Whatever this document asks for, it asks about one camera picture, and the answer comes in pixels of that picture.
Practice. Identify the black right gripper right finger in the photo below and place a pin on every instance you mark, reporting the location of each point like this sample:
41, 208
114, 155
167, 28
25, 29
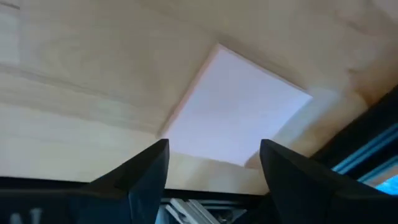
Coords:
298, 186

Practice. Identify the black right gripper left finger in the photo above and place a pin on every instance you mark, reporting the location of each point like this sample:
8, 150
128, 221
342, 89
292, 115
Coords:
136, 186

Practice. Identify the pale pink board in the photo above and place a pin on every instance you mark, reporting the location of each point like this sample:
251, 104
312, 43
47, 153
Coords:
236, 105

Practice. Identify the silver aluminium extrusion bracket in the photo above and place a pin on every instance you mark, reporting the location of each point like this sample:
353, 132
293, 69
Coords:
192, 213

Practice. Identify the black table frame rails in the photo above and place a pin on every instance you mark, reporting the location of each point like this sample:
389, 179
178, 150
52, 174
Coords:
357, 133

